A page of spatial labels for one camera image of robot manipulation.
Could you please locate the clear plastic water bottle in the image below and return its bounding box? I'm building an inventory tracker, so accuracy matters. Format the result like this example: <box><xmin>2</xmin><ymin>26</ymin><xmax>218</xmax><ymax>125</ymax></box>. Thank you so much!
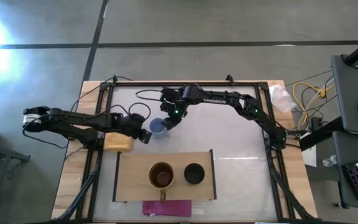
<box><xmin>321</xmin><ymin>154</ymin><xmax>339</xmax><ymax>167</ymax></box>

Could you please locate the tall black cup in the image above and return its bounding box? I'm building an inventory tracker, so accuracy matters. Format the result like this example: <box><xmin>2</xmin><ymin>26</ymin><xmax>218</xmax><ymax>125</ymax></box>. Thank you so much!
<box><xmin>183</xmin><ymin>162</ymin><xmax>206</xmax><ymax>185</ymax></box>

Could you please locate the black flat bar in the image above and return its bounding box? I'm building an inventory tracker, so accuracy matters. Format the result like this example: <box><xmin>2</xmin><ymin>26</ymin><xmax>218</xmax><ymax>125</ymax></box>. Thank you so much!
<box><xmin>298</xmin><ymin>116</ymin><xmax>344</xmax><ymax>152</ymax></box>

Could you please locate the white paper sheet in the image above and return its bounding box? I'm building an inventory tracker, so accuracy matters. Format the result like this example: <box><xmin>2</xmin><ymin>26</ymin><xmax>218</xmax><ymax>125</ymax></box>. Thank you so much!
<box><xmin>301</xmin><ymin>144</ymin><xmax>318</xmax><ymax>168</ymax></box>

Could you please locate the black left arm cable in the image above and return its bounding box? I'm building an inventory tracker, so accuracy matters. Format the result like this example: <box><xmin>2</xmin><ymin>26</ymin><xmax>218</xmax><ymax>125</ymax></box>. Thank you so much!
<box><xmin>22</xmin><ymin>75</ymin><xmax>152</xmax><ymax>149</ymax></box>

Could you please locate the light blue mug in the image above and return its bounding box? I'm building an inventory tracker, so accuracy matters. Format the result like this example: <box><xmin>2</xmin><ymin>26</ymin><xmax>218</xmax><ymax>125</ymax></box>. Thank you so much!
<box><xmin>149</xmin><ymin>117</ymin><xmax>170</xmax><ymax>138</ymax></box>

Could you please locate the green brown glazed ceramic mug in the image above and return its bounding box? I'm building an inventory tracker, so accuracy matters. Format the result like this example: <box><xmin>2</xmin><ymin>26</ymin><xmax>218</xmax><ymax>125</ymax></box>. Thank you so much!
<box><xmin>147</xmin><ymin>161</ymin><xmax>176</xmax><ymax>203</ymax></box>

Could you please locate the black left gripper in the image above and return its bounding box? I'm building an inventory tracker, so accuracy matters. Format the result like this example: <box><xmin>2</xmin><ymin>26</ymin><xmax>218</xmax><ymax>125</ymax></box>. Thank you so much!
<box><xmin>121</xmin><ymin>113</ymin><xmax>153</xmax><ymax>145</ymax></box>

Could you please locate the grey side table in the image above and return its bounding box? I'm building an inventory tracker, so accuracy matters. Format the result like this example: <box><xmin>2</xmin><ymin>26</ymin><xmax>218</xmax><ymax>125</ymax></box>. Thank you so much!
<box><xmin>332</xmin><ymin>130</ymin><xmax>358</xmax><ymax>210</ymax></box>
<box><xmin>330</xmin><ymin>54</ymin><xmax>358</xmax><ymax>138</ymax></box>

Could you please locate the white cable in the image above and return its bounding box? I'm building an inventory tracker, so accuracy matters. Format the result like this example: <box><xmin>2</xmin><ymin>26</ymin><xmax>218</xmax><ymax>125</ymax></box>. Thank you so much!
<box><xmin>303</xmin><ymin>75</ymin><xmax>336</xmax><ymax>116</ymax></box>

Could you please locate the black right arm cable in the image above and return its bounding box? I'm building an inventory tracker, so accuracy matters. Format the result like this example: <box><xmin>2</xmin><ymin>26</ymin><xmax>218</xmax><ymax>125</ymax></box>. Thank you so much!
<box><xmin>135</xmin><ymin>88</ymin><xmax>165</xmax><ymax>103</ymax></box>

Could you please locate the small wooden block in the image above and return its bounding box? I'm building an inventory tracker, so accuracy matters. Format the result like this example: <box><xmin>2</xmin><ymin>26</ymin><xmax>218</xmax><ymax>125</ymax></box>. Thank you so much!
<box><xmin>103</xmin><ymin>131</ymin><xmax>134</xmax><ymax>152</ymax></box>

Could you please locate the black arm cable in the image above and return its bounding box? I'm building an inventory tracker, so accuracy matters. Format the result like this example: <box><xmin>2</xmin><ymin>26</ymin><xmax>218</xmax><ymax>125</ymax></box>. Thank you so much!
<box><xmin>22</xmin><ymin>75</ymin><xmax>152</xmax><ymax>149</ymax></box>
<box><xmin>135</xmin><ymin>88</ymin><xmax>165</xmax><ymax>103</ymax></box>

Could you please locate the clear plastic bag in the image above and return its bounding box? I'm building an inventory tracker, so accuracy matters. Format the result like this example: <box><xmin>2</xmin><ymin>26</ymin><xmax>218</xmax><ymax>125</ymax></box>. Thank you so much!
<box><xmin>268</xmin><ymin>83</ymin><xmax>298</xmax><ymax>114</ymax></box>

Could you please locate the yellow cable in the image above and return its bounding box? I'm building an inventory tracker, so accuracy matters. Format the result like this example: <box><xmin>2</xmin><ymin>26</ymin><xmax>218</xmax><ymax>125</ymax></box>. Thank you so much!
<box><xmin>291</xmin><ymin>81</ymin><xmax>336</xmax><ymax>127</ymax></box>

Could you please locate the folded fabric cloth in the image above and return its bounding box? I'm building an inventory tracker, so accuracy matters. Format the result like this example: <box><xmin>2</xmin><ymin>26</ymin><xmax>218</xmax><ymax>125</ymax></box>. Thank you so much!
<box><xmin>141</xmin><ymin>200</ymin><xmax>193</xmax><ymax>218</ymax></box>

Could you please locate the black aluminium table frame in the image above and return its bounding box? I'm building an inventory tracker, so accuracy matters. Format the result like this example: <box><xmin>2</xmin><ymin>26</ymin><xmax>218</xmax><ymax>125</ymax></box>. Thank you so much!
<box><xmin>54</xmin><ymin>74</ymin><xmax>318</xmax><ymax>223</ymax></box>

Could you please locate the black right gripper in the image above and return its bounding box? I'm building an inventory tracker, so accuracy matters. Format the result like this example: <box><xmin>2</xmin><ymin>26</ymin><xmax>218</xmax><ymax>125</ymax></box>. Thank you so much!
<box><xmin>160</xmin><ymin>86</ymin><xmax>189</xmax><ymax>131</ymax></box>

